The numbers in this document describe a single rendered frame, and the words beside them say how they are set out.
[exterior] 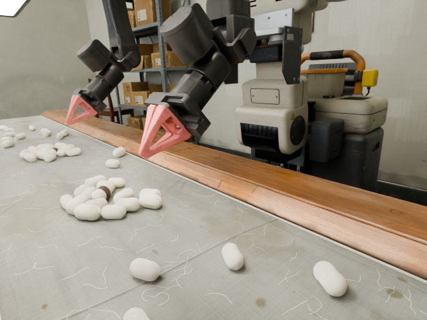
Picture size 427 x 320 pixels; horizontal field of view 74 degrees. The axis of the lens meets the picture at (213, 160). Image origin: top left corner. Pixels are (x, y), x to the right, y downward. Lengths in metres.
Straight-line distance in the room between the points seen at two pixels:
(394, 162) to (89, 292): 2.25
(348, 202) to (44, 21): 5.32
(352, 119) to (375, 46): 1.23
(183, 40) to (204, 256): 0.29
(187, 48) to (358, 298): 0.36
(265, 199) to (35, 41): 5.15
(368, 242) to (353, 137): 0.86
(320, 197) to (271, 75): 0.70
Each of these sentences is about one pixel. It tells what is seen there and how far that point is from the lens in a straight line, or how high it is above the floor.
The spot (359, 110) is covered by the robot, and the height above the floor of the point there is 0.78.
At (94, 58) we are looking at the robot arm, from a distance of 0.85.
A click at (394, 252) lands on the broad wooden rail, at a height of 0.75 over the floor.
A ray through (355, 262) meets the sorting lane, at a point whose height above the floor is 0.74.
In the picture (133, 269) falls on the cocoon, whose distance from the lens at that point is 0.29.
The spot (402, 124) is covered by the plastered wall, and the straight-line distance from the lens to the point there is 2.33.
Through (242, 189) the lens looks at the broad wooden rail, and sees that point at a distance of 0.44.
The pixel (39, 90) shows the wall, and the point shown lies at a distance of 5.36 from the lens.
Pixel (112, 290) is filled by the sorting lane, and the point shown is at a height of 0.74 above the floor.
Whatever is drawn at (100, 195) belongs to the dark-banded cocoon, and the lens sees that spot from 0.46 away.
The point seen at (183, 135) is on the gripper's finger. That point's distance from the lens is 0.44.
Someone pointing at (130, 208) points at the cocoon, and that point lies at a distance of 0.42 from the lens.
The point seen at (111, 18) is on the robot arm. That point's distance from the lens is 0.90.
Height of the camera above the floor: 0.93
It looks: 17 degrees down
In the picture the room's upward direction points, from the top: 2 degrees counter-clockwise
